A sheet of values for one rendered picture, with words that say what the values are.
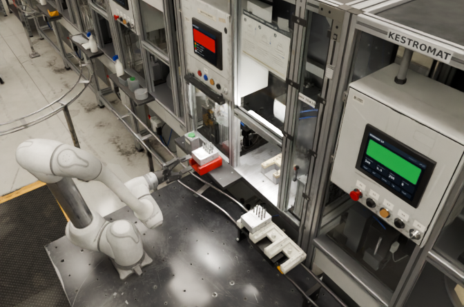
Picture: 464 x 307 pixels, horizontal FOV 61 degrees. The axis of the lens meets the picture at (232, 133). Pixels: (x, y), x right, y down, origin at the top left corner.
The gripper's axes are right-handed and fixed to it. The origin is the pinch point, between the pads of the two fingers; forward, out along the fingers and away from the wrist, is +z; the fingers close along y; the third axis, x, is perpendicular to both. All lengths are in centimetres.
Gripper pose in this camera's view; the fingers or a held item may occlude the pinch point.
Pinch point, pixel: (187, 163)
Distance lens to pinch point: 224.4
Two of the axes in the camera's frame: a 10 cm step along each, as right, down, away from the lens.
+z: 8.0, -3.7, 4.8
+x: -6.0, -4.9, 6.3
